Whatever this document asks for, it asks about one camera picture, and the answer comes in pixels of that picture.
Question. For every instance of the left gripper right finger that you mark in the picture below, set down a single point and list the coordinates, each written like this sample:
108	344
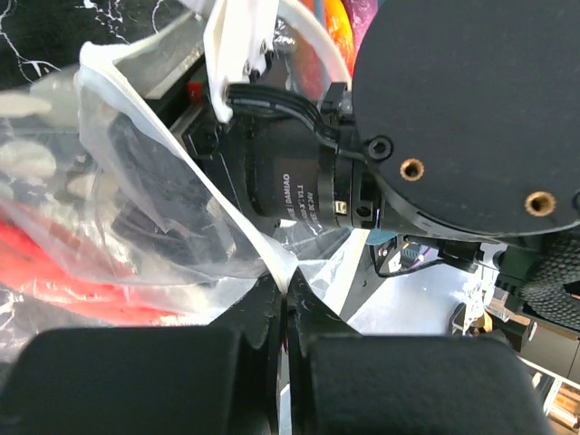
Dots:
313	334

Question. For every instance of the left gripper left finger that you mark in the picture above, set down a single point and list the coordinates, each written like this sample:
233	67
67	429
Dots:
257	318

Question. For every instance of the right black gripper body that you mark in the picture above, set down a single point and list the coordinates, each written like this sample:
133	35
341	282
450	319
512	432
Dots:
280	158

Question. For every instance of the clear zip top bag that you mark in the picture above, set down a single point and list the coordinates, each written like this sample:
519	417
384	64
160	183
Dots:
121	52

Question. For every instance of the fake watermelon slice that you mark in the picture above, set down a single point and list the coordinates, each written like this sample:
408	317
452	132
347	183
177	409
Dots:
43	259

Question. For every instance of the fake red orange mango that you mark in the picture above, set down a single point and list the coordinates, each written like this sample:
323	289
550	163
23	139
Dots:
339	28

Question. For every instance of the fake purple eggplant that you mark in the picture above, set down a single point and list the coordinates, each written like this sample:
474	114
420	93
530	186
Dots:
360	13

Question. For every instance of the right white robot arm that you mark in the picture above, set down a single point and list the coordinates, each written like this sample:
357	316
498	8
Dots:
457	125

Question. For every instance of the fake spotted mushroom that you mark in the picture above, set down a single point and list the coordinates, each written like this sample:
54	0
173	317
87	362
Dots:
40	132

